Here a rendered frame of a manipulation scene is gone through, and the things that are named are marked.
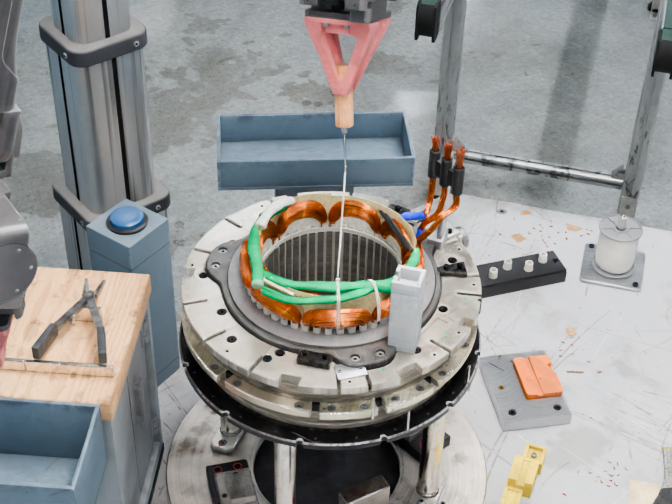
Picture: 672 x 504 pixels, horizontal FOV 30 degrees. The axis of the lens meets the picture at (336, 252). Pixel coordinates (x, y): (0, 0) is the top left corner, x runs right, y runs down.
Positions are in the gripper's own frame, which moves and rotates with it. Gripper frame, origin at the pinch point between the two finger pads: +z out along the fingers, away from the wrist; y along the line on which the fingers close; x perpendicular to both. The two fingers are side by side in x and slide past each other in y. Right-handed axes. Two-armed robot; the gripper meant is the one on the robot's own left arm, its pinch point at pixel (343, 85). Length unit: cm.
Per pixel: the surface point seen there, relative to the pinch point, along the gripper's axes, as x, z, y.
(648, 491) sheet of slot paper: -32, 51, 30
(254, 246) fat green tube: 8.9, 17.9, 1.1
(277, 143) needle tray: 21.5, 16.2, 38.8
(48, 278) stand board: 32.9, 25.4, 0.8
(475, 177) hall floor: 30, 60, 209
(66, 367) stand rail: 23.7, 29.7, -10.9
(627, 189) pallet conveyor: -11, 55, 196
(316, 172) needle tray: 13.3, 17.4, 31.7
